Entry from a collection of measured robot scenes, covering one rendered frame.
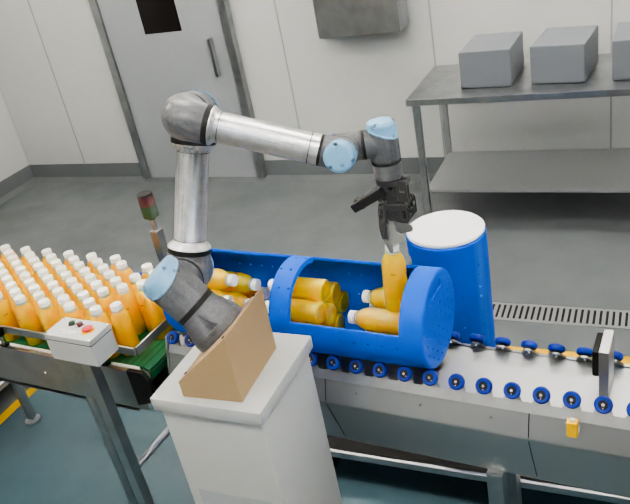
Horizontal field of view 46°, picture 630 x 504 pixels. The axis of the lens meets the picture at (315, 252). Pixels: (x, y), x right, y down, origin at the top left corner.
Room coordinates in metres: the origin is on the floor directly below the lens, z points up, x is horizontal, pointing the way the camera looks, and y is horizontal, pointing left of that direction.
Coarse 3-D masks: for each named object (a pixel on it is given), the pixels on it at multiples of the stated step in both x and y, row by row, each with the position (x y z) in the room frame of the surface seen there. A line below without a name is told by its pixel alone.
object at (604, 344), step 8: (600, 336) 1.50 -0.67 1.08; (608, 336) 1.49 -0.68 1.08; (600, 344) 1.47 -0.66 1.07; (608, 344) 1.46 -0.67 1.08; (592, 352) 1.45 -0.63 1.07; (600, 352) 1.44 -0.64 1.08; (608, 352) 1.43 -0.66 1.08; (592, 360) 1.45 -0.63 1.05; (600, 360) 1.44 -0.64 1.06; (608, 360) 1.43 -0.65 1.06; (592, 368) 1.45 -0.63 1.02; (600, 368) 1.44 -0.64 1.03; (608, 368) 1.43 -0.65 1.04; (600, 376) 1.44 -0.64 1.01; (608, 376) 1.43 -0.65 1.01; (600, 384) 1.44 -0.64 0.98; (608, 384) 1.43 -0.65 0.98; (600, 392) 1.44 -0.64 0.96; (608, 392) 1.43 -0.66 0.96
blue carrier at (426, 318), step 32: (224, 256) 2.22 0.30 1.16; (256, 256) 2.13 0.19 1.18; (288, 256) 2.02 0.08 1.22; (288, 288) 1.85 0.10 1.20; (352, 288) 1.99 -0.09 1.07; (416, 288) 1.67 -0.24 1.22; (448, 288) 1.78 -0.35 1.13; (288, 320) 1.80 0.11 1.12; (416, 320) 1.61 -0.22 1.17; (448, 320) 1.76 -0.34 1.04; (320, 352) 1.80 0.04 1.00; (352, 352) 1.71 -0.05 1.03; (384, 352) 1.65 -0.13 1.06; (416, 352) 1.60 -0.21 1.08
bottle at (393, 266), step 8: (384, 256) 1.76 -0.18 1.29; (392, 256) 1.74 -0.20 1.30; (400, 256) 1.74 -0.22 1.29; (384, 264) 1.74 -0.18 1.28; (392, 264) 1.73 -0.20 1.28; (400, 264) 1.73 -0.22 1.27; (384, 272) 1.74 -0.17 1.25; (392, 272) 1.72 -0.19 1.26; (400, 272) 1.72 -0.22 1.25; (384, 280) 1.74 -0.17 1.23; (392, 280) 1.72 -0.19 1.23; (400, 280) 1.72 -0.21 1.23; (384, 288) 1.74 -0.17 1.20; (392, 288) 1.72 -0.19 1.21; (400, 288) 1.72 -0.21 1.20; (384, 296) 1.74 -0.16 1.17; (392, 296) 1.72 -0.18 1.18; (400, 296) 1.72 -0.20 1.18; (392, 304) 1.72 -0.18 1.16; (400, 304) 1.71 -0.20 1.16
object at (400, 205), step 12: (396, 180) 1.72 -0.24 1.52; (408, 180) 1.73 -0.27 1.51; (396, 192) 1.73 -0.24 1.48; (408, 192) 1.72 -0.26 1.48; (384, 204) 1.72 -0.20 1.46; (396, 204) 1.71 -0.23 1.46; (408, 204) 1.71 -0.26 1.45; (384, 216) 1.73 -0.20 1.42; (396, 216) 1.72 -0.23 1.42; (408, 216) 1.71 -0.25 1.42
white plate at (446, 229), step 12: (432, 216) 2.44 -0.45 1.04; (444, 216) 2.42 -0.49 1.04; (456, 216) 2.40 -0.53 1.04; (468, 216) 2.38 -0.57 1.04; (420, 228) 2.37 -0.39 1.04; (432, 228) 2.35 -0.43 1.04; (444, 228) 2.33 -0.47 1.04; (456, 228) 2.31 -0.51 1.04; (468, 228) 2.29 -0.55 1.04; (480, 228) 2.27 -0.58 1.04; (420, 240) 2.28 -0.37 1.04; (432, 240) 2.26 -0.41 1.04; (444, 240) 2.24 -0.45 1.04; (456, 240) 2.22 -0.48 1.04; (468, 240) 2.21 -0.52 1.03
